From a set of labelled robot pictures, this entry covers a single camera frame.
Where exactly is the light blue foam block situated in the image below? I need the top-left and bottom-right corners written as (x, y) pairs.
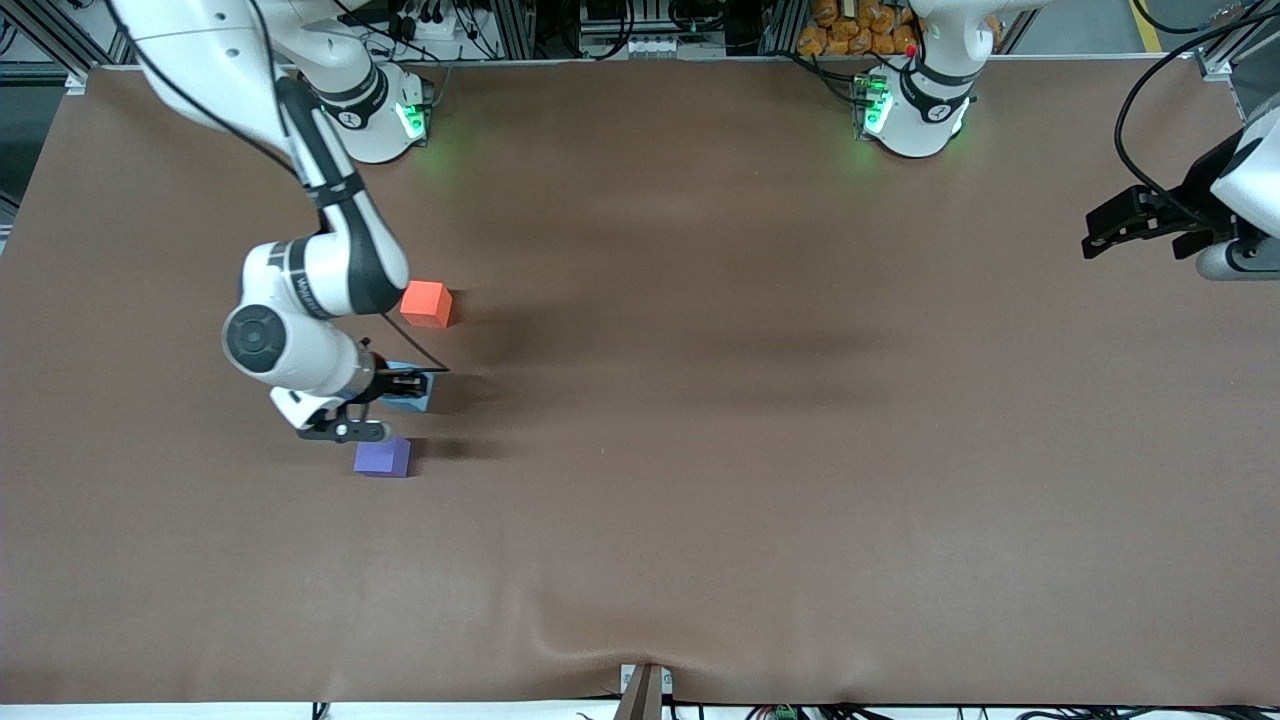
top-left (378, 360), bottom-right (434, 413)

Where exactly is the orange foam block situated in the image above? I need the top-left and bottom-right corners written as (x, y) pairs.
top-left (400, 280), bottom-right (454, 329)

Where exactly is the purple foam block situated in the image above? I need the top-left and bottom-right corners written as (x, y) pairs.
top-left (354, 436), bottom-right (412, 478)

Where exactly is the brown table cover mat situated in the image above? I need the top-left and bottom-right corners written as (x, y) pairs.
top-left (0, 62), bottom-right (1280, 706)

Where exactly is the pile of orange packaged snacks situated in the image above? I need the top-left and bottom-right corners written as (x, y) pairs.
top-left (797, 0), bottom-right (921, 57)

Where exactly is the white power strip with plugs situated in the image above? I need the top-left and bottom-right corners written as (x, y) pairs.
top-left (385, 0), bottom-right (471, 43)

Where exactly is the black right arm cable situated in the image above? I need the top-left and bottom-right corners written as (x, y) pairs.
top-left (105, 0), bottom-right (449, 376)

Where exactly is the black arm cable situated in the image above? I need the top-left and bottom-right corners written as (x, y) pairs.
top-left (1114, 8), bottom-right (1280, 233)
top-left (105, 0), bottom-right (449, 376)

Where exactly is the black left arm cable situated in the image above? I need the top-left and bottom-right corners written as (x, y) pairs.
top-left (1114, 8), bottom-right (1280, 233)

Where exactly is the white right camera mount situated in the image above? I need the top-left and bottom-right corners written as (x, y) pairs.
top-left (270, 388), bottom-right (351, 431)

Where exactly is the aluminium side frame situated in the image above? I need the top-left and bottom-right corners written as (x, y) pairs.
top-left (1195, 45), bottom-right (1280, 121)
top-left (0, 0), bottom-right (131, 71)

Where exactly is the aluminium profile post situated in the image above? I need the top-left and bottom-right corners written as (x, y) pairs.
top-left (497, 0), bottom-right (536, 59)
top-left (760, 0), bottom-right (801, 56)

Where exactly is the metal table edge bracket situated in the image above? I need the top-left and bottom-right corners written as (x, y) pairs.
top-left (620, 662), bottom-right (674, 720)

